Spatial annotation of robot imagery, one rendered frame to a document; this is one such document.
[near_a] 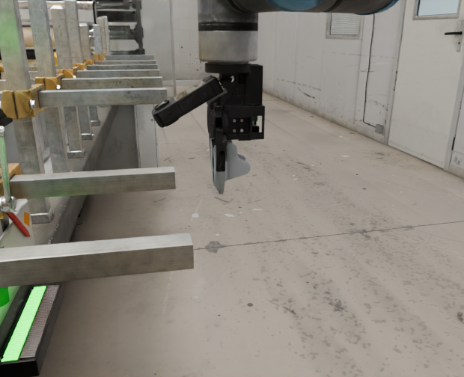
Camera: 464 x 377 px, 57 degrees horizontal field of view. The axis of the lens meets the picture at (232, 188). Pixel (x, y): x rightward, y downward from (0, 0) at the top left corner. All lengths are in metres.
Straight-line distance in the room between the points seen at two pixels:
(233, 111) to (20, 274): 0.37
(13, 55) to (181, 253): 0.56
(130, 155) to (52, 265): 2.97
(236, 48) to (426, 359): 1.36
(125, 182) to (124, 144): 2.71
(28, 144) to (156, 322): 1.06
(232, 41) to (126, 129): 2.77
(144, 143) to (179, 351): 1.95
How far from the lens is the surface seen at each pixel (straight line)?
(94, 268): 0.47
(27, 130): 0.91
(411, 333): 1.84
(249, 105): 0.68
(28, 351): 0.61
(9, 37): 0.90
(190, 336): 1.70
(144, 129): 3.24
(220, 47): 0.64
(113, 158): 3.43
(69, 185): 0.71
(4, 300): 0.68
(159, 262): 0.47
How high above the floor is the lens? 1.07
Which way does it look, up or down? 20 degrees down
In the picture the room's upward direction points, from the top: straight up
